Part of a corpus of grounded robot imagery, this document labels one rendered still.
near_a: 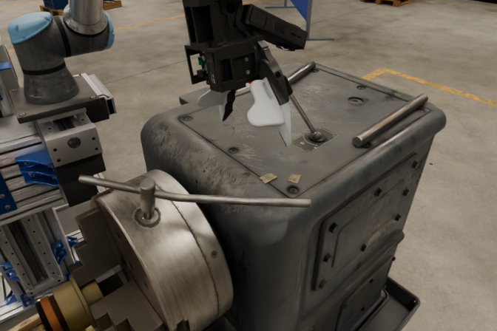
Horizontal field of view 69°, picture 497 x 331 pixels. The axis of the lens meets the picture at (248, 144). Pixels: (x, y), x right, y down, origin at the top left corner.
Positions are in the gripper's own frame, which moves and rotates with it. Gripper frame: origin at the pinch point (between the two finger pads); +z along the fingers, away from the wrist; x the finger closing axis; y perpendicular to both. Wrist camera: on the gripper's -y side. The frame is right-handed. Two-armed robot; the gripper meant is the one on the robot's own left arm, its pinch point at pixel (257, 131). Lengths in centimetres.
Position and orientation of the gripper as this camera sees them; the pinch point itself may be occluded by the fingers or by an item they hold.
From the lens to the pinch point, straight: 52.9
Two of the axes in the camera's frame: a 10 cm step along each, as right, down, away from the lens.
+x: 6.2, 2.7, -7.4
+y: -7.8, 3.6, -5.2
